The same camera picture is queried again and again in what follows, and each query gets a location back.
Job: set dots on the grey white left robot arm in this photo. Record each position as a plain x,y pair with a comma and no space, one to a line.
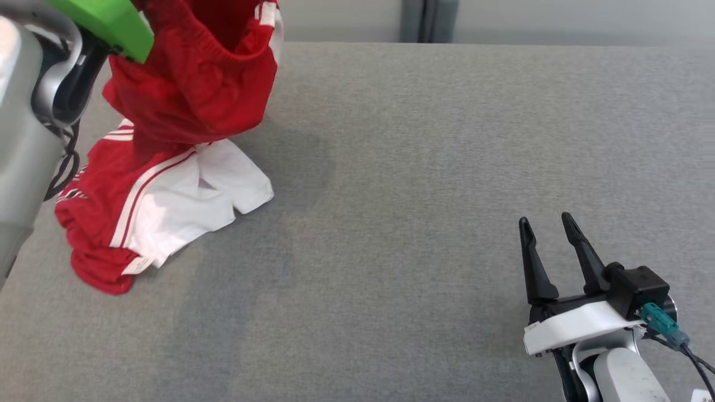
22,139

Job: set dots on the red shorts with white stripes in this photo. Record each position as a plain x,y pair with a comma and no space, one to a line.
195,84

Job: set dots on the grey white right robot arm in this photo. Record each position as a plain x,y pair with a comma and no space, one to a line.
620,379

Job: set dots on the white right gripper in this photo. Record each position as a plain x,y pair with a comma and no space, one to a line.
575,326

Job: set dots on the grey metal wall post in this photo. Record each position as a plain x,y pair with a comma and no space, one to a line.
427,19

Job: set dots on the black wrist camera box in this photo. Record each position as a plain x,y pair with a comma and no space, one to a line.
642,287

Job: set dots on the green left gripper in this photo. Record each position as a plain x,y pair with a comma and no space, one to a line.
111,22

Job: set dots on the red white basketball jersey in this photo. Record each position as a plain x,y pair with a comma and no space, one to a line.
179,206

